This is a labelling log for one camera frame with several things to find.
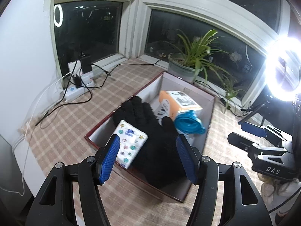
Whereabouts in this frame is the black fuzzy glove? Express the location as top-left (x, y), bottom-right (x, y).
top-left (113, 96), bottom-right (186, 189)

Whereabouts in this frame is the dotted white tissue pack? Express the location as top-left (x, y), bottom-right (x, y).
top-left (113, 120), bottom-right (148, 169)

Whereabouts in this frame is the blue silicone funnel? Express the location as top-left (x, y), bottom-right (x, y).
top-left (173, 110), bottom-right (206, 135)

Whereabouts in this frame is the orange tissue pack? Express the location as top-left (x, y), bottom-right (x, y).
top-left (159, 90), bottom-right (203, 120)

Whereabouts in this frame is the plaid beige mat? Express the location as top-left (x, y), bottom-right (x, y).
top-left (21, 60), bottom-right (262, 225)

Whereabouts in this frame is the white power strip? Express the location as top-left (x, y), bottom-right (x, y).
top-left (64, 86), bottom-right (86, 103)

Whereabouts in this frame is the black plug adapter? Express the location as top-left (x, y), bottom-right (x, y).
top-left (72, 74), bottom-right (82, 88)

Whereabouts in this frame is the green potted spider plant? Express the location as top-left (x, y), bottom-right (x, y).
top-left (167, 29), bottom-right (241, 110)

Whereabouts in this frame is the white ring light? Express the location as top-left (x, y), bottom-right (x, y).
top-left (264, 35), bottom-right (300, 102)

